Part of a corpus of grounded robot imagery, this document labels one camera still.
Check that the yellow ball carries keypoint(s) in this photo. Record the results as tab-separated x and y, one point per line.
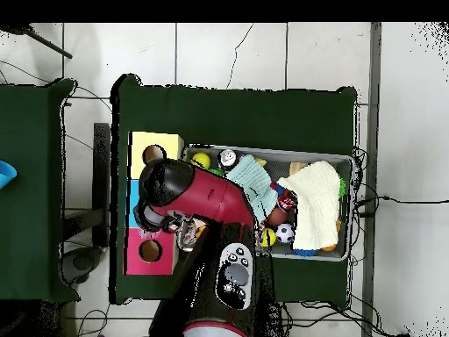
270	238
201	159

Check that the shallow mesh bin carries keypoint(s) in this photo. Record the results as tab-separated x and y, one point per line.
277	166

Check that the crushed red can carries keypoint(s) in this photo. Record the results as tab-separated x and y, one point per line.
287	203

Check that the small soccer ball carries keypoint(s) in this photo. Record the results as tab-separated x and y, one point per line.
285	233

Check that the silver drink can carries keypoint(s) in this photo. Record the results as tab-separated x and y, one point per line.
227	158

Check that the dark green table cloth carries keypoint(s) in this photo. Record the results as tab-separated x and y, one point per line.
245	116
24	140

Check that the green spiky ball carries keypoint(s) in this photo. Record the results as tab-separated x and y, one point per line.
216	172

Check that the black rod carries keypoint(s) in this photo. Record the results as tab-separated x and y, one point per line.
52	47

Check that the cream cloth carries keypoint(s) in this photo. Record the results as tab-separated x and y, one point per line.
315	203

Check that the wooden box with three holes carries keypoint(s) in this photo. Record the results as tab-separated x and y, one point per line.
168	140

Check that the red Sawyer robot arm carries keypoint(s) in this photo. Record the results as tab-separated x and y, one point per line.
210	196

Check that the mint green cloth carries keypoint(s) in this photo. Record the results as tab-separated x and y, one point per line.
256	182

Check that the blue plastic cup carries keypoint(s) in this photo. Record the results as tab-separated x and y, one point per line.
7	175

